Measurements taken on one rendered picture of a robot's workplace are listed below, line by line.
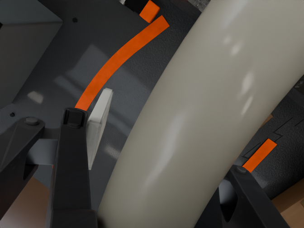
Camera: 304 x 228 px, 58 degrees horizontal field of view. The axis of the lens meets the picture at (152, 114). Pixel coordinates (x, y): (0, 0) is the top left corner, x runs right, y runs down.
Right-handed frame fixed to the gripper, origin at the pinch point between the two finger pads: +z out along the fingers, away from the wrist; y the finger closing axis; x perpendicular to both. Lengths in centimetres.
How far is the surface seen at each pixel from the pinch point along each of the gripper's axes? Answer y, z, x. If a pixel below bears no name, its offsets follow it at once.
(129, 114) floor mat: 3, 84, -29
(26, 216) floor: -30, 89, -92
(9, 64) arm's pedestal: -35, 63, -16
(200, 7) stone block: 6.0, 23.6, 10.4
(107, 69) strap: -9, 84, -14
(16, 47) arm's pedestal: -32, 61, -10
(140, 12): -2, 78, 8
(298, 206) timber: 75, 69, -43
